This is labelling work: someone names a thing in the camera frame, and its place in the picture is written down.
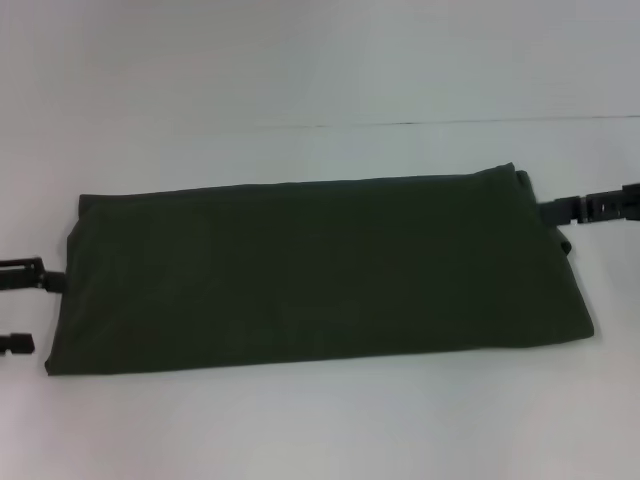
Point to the dark green t-shirt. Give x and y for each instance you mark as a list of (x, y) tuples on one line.
[(300, 275)]

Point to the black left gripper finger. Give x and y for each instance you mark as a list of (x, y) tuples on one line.
[(17, 344), (30, 277)]

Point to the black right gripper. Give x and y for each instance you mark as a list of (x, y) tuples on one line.
[(632, 202)]

